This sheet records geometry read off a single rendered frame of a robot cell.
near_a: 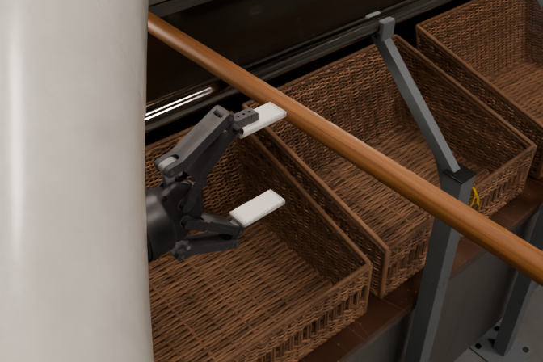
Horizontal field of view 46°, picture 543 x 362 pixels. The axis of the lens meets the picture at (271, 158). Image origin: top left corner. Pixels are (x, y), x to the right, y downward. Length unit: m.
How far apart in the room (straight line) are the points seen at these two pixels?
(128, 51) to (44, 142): 0.05
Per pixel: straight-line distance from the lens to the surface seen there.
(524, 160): 1.68
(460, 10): 2.06
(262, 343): 1.19
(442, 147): 1.19
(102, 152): 0.19
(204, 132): 0.70
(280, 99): 0.87
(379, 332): 1.41
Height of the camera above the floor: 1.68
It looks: 38 degrees down
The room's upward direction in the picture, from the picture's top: straight up
